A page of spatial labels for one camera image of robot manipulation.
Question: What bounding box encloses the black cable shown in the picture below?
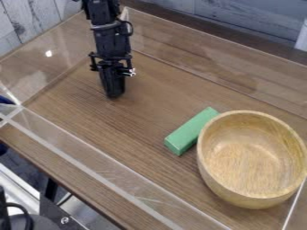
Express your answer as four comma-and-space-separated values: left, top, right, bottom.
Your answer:
0, 202, 35, 230

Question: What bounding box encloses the brown wooden bowl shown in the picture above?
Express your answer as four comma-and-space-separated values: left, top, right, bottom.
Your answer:
196, 111, 307, 209

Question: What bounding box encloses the clear acrylic front wall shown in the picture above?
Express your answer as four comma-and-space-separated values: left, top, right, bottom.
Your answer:
0, 85, 231, 230

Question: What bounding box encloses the clear acrylic corner bracket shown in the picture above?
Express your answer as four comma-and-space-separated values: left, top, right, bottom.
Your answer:
120, 7, 129, 22

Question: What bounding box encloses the blue object at left edge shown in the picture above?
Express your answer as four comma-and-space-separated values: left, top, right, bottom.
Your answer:
0, 95, 15, 105

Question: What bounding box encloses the green rectangular block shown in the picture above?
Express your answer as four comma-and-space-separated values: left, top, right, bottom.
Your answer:
164, 107, 219, 156

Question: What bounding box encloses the black table leg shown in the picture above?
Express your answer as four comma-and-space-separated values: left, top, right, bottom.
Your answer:
44, 179, 59, 202

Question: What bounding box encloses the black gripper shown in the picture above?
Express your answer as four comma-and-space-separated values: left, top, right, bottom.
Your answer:
88, 23, 136, 98

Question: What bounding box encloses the black metal mount plate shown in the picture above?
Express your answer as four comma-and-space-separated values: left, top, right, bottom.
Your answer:
39, 196, 88, 230

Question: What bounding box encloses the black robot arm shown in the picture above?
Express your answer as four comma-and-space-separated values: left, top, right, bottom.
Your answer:
73, 0, 136, 98

